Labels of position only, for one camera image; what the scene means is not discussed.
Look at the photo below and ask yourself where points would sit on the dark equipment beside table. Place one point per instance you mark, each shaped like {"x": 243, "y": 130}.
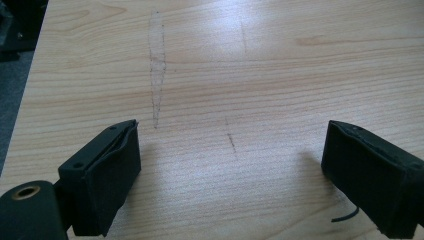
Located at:
{"x": 18, "y": 26}

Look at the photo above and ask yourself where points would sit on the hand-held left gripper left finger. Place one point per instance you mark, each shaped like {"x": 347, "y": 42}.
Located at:
{"x": 106, "y": 180}

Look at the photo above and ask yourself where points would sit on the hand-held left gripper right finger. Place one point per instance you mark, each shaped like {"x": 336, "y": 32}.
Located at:
{"x": 373, "y": 176}

